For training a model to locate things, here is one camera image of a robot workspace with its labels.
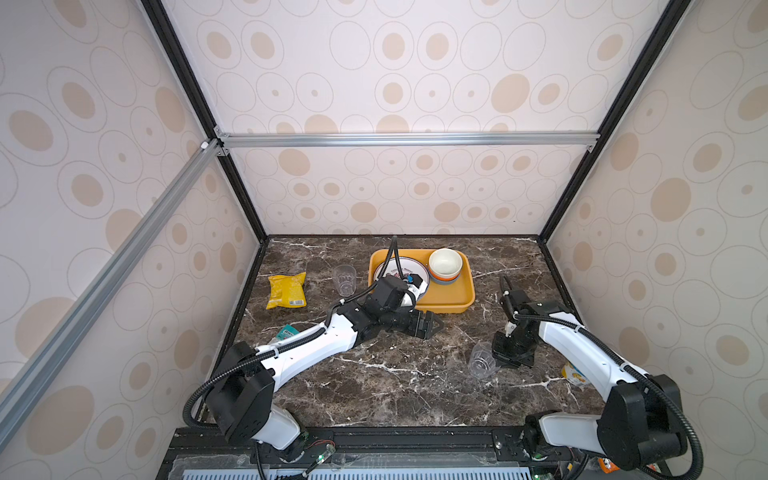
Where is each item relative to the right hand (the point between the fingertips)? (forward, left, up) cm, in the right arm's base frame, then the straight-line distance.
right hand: (497, 361), depth 82 cm
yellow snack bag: (+25, +64, -1) cm, 69 cm away
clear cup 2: (+2, +3, -5) cm, 6 cm away
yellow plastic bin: (+24, +13, -5) cm, 28 cm away
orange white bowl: (+30, +11, 0) cm, 31 cm away
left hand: (+5, +17, +13) cm, 22 cm away
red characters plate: (+36, +25, -2) cm, 44 cm away
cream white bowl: (+36, +10, -1) cm, 37 cm away
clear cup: (+32, +45, -3) cm, 55 cm away
